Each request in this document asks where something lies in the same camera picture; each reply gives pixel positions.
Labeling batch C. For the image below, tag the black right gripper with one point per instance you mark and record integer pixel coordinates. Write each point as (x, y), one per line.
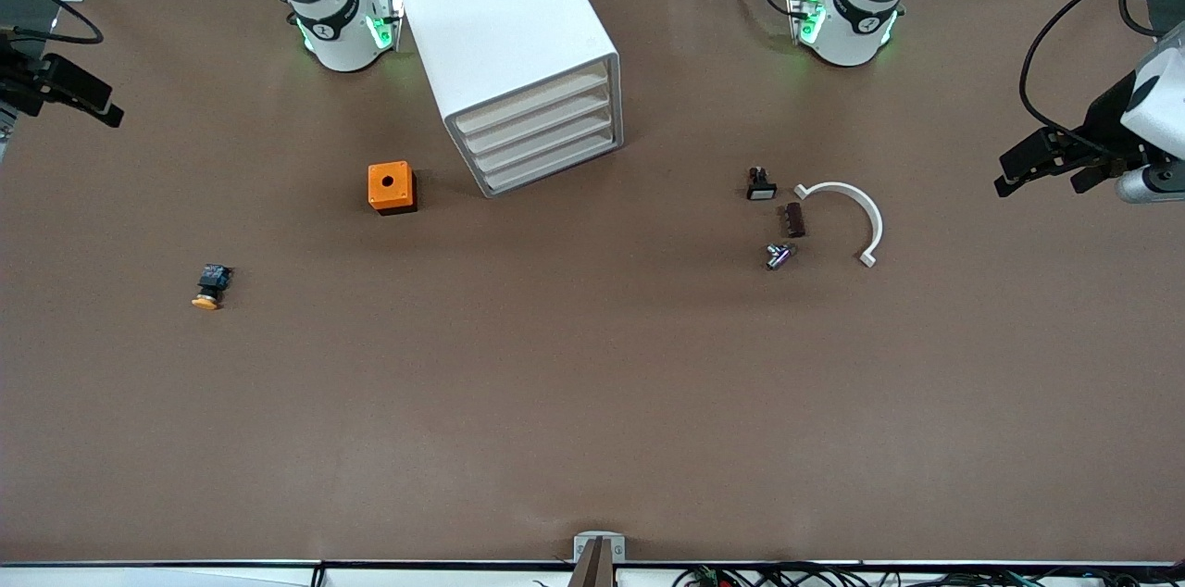
(28, 83)

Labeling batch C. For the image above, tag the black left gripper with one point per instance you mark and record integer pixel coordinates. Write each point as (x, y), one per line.
(1103, 123)

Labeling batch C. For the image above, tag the orange push button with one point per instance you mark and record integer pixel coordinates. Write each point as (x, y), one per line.
(211, 281)

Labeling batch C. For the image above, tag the white plastic drawer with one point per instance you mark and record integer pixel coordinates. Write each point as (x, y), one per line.
(537, 118)
(537, 96)
(537, 162)
(537, 140)

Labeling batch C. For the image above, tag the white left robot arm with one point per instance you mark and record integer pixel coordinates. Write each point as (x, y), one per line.
(861, 22)

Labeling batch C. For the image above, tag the white drawer cabinet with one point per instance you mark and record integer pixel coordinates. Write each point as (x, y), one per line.
(500, 13)

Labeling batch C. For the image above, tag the brown terminal block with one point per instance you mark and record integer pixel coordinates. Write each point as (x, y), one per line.
(795, 220)

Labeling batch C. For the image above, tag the orange box with hole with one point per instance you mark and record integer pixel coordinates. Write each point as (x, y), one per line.
(389, 184)

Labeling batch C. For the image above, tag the brown table mat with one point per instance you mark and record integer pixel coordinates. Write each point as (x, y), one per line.
(592, 383)

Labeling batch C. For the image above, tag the white curved plastic bracket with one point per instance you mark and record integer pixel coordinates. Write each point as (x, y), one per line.
(877, 221)

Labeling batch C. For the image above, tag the silver key switch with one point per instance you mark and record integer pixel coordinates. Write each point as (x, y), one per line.
(778, 256)

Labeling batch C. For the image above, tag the black switch with white face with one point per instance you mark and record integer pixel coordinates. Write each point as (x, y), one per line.
(761, 191)

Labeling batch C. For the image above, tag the metal bracket with post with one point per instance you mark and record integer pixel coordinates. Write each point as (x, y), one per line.
(599, 559)

